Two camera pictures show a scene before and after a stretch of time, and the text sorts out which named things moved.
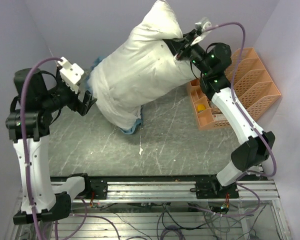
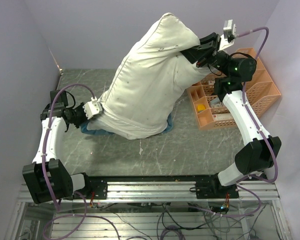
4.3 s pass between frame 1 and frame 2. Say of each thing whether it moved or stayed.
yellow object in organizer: stayed
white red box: stayed
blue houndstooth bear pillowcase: moved
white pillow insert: moved
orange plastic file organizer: stayed
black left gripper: moved
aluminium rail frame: stayed
